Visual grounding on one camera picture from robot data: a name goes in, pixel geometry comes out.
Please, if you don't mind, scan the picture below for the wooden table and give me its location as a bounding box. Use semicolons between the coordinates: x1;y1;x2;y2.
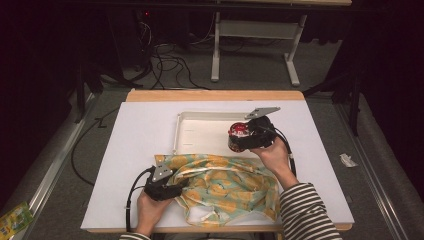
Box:
79;88;355;234

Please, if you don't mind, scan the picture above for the white plastic tray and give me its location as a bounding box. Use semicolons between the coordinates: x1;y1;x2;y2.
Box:
172;111;268;158

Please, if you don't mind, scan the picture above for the person's left hand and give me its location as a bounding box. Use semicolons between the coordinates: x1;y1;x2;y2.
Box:
135;191;175;237

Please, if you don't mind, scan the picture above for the person's right hand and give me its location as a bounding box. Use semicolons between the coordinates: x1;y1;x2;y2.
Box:
249;135;300;190

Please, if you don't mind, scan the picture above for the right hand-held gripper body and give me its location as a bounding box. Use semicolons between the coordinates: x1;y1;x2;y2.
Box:
237;106;282;151

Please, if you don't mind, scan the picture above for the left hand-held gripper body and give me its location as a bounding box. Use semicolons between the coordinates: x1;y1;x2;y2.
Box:
143;162;184;202

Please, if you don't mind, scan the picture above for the green yellow packet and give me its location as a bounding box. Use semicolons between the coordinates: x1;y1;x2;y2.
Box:
0;200;36;240

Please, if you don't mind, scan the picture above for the crumpled white paper scrap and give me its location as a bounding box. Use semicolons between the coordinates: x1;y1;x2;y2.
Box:
339;152;360;169

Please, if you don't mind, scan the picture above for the white table cover sheet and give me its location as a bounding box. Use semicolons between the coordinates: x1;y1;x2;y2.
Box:
80;100;355;230

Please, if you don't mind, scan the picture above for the left hand-held gripper black cable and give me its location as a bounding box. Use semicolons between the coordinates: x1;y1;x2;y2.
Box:
125;165;158;233

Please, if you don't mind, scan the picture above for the white metal desk frame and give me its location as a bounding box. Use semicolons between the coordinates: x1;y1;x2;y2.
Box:
210;11;308;88

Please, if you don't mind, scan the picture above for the metal floor rail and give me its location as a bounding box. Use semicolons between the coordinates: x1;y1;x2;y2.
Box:
333;102;412;240
11;92;98;240

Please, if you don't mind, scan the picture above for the right hand-held gripper black cable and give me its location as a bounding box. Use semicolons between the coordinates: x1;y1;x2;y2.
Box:
272;125;298;178

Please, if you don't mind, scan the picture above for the red can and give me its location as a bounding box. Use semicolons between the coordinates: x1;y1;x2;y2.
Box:
227;121;252;154

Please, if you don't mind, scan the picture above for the hand-held gripper black cable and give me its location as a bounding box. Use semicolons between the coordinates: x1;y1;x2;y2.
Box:
272;125;298;178
125;165;158;233

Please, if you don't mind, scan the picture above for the dark metal stand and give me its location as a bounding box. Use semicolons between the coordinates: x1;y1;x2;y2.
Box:
73;61;105;125
302;70;364;138

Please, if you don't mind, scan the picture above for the tangle of black floor cables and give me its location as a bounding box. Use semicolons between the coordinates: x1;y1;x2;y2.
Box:
131;9;212;91

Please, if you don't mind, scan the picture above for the yellow green patterned cloth bag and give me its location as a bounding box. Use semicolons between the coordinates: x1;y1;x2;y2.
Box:
153;152;282;229

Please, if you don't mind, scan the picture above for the thin black floor cable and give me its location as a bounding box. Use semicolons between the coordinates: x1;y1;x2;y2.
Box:
70;106;121;187

